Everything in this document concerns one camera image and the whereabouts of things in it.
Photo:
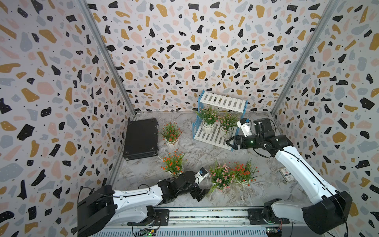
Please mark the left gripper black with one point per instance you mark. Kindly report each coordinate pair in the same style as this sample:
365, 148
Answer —
197, 195

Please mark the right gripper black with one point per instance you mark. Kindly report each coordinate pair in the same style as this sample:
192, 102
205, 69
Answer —
241, 138

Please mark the pink flower pot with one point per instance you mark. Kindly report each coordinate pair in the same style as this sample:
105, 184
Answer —
222, 176
209, 118
227, 123

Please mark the pink flower pot front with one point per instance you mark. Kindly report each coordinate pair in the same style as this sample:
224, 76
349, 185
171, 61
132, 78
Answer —
222, 176

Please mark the red flower pot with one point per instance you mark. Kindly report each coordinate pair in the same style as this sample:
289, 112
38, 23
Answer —
245, 173
173, 163
171, 134

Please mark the blue white wooden rack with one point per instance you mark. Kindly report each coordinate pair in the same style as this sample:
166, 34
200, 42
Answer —
223, 104

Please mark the pink flower pot back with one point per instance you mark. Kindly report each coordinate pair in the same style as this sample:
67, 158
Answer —
209, 118

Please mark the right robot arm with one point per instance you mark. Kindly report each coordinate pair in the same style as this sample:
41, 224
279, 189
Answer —
329, 207

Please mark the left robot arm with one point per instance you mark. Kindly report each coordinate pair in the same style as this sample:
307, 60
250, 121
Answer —
106, 206

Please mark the small card box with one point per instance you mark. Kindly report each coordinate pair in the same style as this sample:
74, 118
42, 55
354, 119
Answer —
286, 174

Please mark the black case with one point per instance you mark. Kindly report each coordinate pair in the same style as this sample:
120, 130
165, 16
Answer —
141, 139

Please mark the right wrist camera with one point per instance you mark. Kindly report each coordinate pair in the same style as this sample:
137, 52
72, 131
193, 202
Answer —
245, 125

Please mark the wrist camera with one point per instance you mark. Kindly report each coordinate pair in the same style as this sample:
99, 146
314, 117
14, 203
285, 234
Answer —
201, 175
245, 125

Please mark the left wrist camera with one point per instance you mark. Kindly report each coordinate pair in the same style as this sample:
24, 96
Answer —
201, 175

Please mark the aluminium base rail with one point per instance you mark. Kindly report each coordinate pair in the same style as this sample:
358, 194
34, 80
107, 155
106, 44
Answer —
209, 222

